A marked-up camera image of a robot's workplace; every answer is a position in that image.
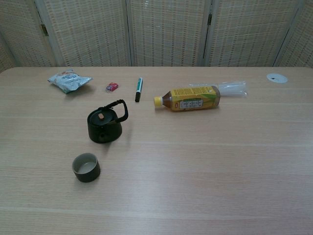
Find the green white marker pen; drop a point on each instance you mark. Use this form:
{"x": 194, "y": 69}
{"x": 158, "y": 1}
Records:
{"x": 138, "y": 89}

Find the yellow label tea bottle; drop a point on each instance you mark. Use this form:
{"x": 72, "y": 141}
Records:
{"x": 193, "y": 98}

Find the small red candy wrapper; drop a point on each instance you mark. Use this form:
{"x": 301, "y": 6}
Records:
{"x": 112, "y": 86}

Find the clear plastic bag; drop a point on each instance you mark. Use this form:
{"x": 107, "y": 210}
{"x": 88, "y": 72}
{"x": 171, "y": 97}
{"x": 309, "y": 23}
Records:
{"x": 232, "y": 89}

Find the woven folding screen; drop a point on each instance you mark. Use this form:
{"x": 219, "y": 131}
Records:
{"x": 166, "y": 36}

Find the white blue snack bag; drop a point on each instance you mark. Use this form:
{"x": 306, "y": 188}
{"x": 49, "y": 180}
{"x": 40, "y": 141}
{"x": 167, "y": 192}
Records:
{"x": 68, "y": 82}

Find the dark screen hinge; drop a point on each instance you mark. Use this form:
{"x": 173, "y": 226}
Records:
{"x": 209, "y": 19}

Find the brass screen hinge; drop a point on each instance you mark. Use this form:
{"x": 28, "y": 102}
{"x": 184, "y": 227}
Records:
{"x": 43, "y": 29}

